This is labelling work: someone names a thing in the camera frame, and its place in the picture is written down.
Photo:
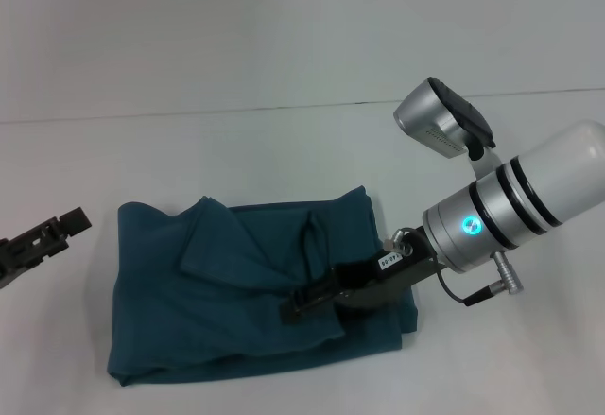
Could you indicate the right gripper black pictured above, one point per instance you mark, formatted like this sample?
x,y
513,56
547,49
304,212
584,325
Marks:
x,y
387,273

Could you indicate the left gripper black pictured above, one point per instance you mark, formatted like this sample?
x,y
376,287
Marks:
x,y
10,264

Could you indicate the teal T-shirt with FREE print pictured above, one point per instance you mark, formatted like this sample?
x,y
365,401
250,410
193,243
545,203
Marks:
x,y
227,292

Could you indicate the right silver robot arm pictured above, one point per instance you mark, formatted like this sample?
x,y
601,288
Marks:
x,y
520,197

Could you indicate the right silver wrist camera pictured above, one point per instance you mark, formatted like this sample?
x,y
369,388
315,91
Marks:
x,y
439,117

